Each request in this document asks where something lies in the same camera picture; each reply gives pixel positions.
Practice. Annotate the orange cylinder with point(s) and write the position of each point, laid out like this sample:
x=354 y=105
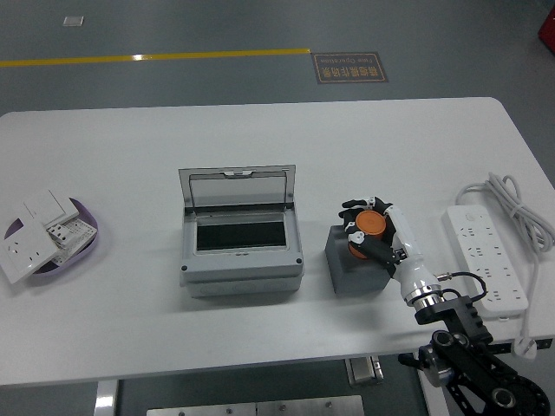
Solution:
x=370 y=223

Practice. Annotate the dark floor sign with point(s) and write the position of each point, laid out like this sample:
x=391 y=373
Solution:
x=350 y=68

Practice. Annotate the grey box with clear lid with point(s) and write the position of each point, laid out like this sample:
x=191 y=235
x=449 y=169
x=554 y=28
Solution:
x=240 y=266

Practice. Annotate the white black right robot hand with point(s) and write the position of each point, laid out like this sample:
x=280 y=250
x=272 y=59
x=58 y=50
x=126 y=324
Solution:
x=407 y=242

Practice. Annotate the purple plastic tray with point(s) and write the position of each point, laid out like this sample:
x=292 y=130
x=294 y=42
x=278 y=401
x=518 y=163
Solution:
x=80 y=255

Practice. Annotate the small metal floor plate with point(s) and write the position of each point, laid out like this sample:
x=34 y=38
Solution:
x=73 y=21

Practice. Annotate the red object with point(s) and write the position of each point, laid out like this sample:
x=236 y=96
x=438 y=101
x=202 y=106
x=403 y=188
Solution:
x=548 y=30

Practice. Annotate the white power strip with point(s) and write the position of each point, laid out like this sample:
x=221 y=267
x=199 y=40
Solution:
x=485 y=255

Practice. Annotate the grey cube with round hole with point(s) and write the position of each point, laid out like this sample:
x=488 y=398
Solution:
x=355 y=277

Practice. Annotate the white wall socket plate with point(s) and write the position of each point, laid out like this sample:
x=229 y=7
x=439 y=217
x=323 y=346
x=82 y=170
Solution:
x=24 y=255

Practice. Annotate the white table leg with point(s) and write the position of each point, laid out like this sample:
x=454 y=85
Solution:
x=433 y=403
x=105 y=398

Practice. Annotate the grey under-table bracket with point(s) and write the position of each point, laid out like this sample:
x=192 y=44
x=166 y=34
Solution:
x=363 y=370

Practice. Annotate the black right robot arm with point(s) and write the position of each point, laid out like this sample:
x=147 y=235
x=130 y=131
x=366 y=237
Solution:
x=468 y=364

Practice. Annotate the metal base plate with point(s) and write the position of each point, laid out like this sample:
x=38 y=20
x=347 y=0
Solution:
x=256 y=407

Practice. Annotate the white power plug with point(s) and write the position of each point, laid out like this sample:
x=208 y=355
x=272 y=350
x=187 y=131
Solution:
x=525 y=348

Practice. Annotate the yellow floor tape line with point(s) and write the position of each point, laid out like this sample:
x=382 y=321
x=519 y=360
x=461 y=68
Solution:
x=173 y=56

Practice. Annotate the white wall switch plate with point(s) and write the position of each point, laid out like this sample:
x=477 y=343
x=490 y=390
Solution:
x=47 y=206

